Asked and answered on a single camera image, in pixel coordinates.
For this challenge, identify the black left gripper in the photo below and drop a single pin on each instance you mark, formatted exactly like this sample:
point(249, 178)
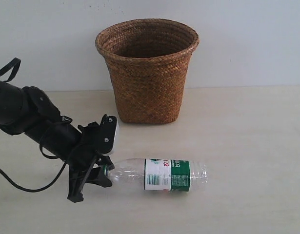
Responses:
point(86, 165)

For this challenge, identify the clear plastic bottle green label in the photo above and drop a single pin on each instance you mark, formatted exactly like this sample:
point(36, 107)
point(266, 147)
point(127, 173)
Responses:
point(157, 175)

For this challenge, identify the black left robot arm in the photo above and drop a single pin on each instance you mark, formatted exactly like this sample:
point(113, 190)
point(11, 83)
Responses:
point(29, 111)

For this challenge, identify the brown woven straw basket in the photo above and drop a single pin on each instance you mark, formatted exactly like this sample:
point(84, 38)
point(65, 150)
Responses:
point(147, 61)

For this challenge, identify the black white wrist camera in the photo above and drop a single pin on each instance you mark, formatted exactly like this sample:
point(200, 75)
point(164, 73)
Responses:
point(108, 132)

